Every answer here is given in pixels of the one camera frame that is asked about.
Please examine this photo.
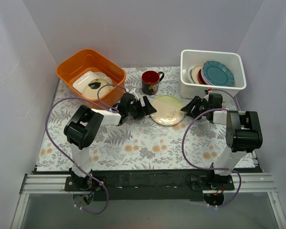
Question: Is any cream and green floral plate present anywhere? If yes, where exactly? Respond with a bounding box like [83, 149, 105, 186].
[150, 95, 184, 126]

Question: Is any floral patterned table mat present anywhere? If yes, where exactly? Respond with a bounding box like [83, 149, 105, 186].
[37, 66, 255, 171]

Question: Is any white plastic bin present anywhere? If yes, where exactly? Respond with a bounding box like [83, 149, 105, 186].
[180, 49, 247, 100]

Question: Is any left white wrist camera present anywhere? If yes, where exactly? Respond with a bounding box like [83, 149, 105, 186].
[129, 88, 139, 100]

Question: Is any cream floral plate in bin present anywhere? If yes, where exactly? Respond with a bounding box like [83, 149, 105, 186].
[94, 72, 112, 91]

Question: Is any cream plate with black motif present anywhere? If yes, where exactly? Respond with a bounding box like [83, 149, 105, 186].
[82, 80, 108, 100]

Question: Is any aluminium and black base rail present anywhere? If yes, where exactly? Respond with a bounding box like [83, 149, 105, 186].
[19, 165, 286, 229]

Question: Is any red-brown plastic plate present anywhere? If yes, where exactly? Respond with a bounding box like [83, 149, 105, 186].
[197, 69, 205, 85]

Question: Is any pink plate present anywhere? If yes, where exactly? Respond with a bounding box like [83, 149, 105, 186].
[201, 70, 211, 85]

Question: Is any orange plastic bin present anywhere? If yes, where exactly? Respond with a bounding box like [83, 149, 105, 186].
[56, 49, 126, 106]

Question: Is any dark teal scalloped plate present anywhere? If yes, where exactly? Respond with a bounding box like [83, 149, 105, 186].
[202, 61, 235, 87]

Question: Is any cream and blue floral plate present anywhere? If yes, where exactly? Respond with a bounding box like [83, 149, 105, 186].
[191, 65, 202, 84]

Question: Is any white square dish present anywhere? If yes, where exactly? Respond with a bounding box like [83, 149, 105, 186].
[72, 71, 99, 94]

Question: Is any black and red mug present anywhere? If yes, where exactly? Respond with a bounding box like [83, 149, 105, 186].
[142, 71, 165, 95]

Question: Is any white deep scalloped plate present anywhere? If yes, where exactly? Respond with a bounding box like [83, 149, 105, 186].
[186, 65, 196, 83]

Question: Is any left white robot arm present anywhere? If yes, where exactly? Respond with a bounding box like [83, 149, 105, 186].
[64, 93, 157, 191]

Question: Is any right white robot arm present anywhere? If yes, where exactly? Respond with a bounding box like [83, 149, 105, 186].
[181, 93, 263, 191]

